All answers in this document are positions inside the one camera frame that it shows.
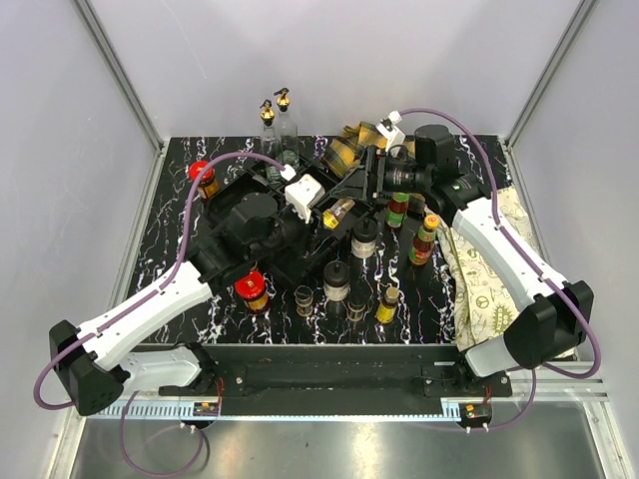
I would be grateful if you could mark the red sauce bottle yellow cap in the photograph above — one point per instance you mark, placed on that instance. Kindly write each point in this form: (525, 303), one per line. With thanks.
(396, 210)

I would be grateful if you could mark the red sauce bottle front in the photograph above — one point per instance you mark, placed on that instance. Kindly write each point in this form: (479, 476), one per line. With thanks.
(423, 242)

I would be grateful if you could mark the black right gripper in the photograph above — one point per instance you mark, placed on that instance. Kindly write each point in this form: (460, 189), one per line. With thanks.
(353, 186)

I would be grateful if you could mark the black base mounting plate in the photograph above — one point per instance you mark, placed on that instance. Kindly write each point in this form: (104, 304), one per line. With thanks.
(334, 381)

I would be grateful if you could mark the small glass jar left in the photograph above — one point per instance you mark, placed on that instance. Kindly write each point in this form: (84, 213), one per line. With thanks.
(304, 297)

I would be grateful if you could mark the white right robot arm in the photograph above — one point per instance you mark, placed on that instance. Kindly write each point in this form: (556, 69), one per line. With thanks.
(554, 313)

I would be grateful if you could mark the black grinder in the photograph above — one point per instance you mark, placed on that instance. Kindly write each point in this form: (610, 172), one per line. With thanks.
(363, 238)
(336, 280)

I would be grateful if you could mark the black compartment organizer tray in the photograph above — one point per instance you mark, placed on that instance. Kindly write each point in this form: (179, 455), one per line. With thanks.
(250, 222)

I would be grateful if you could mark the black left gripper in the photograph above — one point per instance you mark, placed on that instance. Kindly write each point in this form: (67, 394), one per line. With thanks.
(307, 234)

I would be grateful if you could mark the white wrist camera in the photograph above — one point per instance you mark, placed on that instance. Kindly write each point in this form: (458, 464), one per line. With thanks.
(300, 195)
(388, 128)

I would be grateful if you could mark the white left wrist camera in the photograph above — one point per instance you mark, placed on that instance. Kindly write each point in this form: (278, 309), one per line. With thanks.
(300, 195)

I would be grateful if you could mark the clear oil bottle gold spout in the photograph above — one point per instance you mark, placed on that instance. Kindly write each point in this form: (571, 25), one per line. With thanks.
(287, 130)

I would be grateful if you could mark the red lid jar front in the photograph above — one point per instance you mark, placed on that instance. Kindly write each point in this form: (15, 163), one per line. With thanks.
(252, 290)

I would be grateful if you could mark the red lid jar back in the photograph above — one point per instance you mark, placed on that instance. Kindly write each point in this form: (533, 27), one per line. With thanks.
(208, 185)

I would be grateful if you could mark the small glass jar right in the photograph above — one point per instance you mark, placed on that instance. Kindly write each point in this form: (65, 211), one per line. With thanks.
(356, 306)

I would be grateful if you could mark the yellow label bottle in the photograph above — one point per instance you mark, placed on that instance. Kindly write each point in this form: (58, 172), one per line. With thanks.
(387, 305)
(332, 216)

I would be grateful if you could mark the yellow plaid cloth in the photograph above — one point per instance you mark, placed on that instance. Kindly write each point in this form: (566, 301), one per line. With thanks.
(351, 148)

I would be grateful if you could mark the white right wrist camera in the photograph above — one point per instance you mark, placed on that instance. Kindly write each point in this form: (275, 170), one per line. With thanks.
(388, 128)

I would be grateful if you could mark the small glass jar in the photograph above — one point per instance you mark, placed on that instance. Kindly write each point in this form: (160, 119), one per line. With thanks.
(304, 297)
(356, 306)

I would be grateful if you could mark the black top grinder back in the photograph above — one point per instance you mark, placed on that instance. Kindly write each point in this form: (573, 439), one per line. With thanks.
(363, 238)

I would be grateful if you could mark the cream printed cloth bag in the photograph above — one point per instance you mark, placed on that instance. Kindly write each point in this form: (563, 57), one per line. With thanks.
(483, 307)

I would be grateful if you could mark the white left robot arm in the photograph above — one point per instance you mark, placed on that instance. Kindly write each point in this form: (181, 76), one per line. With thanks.
(97, 362)

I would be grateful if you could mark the red lid jar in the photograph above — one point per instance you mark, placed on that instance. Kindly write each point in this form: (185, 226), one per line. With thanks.
(252, 290)
(208, 185)

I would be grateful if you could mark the black top grinder front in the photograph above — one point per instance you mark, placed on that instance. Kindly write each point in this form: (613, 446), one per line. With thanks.
(336, 280)

